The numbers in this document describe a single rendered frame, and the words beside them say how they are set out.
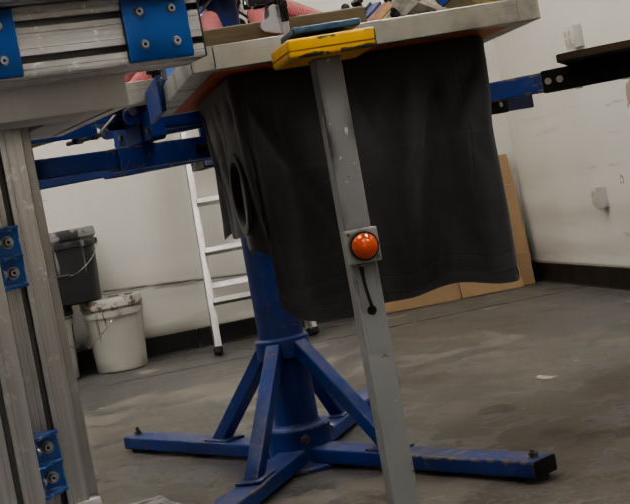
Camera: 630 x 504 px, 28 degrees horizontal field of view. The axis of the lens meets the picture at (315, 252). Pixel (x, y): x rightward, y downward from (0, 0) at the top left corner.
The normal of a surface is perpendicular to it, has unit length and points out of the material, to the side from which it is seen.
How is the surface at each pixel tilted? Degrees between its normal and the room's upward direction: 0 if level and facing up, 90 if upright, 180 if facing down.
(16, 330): 90
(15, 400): 90
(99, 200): 90
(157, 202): 90
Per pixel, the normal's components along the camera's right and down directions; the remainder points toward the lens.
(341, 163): 0.20, 0.02
